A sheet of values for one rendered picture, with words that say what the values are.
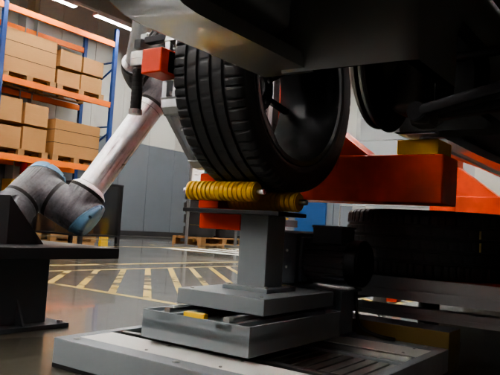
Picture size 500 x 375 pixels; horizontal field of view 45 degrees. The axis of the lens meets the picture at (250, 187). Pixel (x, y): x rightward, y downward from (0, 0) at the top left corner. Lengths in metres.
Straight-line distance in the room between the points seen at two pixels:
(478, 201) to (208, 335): 2.66
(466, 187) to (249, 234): 2.40
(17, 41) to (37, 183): 10.50
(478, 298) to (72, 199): 1.47
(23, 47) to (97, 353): 11.47
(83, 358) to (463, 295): 1.19
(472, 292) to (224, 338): 0.88
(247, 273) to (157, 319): 0.31
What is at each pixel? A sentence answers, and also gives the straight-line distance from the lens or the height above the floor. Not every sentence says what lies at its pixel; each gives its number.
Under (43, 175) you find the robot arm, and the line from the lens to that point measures 2.45.
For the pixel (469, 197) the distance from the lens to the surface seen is 4.00.
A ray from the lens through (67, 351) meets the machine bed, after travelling 1.75.
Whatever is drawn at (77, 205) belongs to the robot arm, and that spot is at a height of 0.45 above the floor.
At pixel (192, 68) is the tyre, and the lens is 1.67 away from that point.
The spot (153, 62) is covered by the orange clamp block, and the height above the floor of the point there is 0.84.
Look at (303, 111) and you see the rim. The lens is 2.10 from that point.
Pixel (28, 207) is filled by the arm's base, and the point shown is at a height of 0.43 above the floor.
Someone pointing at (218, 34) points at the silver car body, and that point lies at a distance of 1.09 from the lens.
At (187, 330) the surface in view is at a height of 0.13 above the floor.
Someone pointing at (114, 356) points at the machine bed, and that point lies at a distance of 1.62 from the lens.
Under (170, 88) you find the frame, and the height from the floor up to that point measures 0.79.
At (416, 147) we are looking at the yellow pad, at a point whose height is 0.70.
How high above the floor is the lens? 0.41
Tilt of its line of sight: 4 degrees up
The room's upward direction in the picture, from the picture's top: 4 degrees clockwise
